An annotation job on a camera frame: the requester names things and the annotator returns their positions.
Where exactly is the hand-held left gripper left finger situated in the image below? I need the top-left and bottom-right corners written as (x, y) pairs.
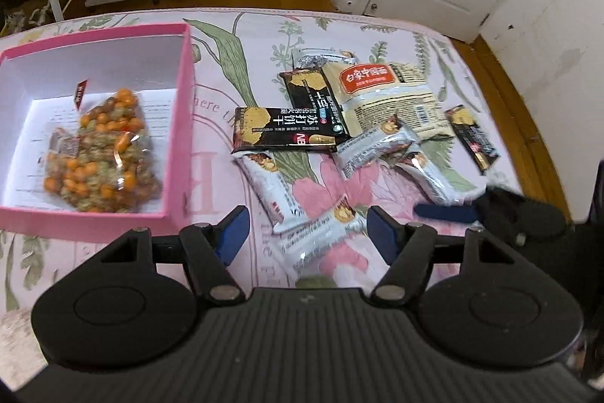
top-left (97, 205), bottom-right (251, 306)

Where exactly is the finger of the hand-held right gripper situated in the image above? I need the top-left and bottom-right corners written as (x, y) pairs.
top-left (413, 185), bottom-right (567, 249)

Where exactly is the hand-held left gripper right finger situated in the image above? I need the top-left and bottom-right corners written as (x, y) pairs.
top-left (367, 205), bottom-right (517, 304)

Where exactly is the large black cracker packet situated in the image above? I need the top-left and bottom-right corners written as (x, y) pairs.
top-left (231, 107), bottom-right (352, 154)
top-left (278, 67), bottom-right (352, 139)

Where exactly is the pink cardboard box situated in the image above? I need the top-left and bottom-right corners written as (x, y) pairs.
top-left (0, 23), bottom-right (196, 243)

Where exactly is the small black cracker packet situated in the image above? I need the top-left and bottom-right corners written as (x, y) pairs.
top-left (446, 105), bottom-right (501, 174)

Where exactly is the beige packet with orange label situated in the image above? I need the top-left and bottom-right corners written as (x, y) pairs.
top-left (323, 62), bottom-right (456, 142)

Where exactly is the bag of orange coated peanuts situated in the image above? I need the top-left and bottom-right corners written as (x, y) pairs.
top-left (42, 79), bottom-right (163, 215)

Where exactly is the floral bedsheet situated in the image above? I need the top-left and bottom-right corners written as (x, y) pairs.
top-left (0, 6), bottom-right (574, 338)

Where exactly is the pair of sneakers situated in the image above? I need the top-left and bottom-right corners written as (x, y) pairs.
top-left (0, 2), bottom-right (52, 36)

